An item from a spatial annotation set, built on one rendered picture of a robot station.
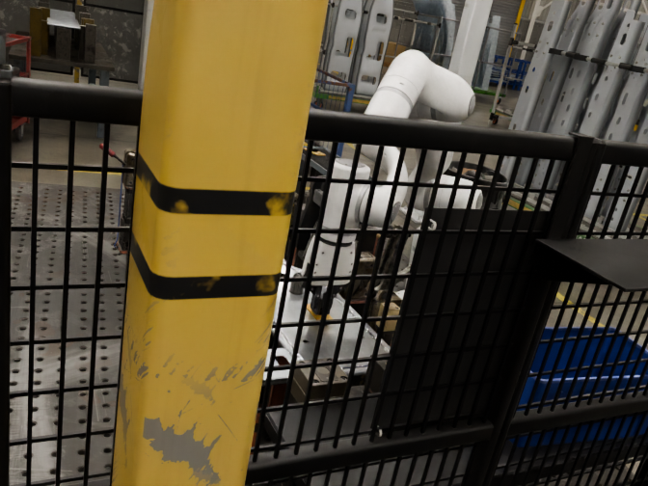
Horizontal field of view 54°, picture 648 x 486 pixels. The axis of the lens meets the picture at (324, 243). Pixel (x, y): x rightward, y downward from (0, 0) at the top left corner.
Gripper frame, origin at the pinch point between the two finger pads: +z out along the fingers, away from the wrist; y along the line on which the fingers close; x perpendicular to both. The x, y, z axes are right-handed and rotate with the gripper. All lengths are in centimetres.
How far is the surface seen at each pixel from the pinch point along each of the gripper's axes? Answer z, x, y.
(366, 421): 0.5, 38.3, 9.8
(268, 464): -12, 57, 36
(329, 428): 0.5, 38.5, 16.7
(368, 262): -2.4, -15.0, -19.8
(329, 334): 3.6, 6.8, 0.7
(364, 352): 3.5, 14.7, -3.7
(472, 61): -35, -325, -284
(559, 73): -36, -345, -404
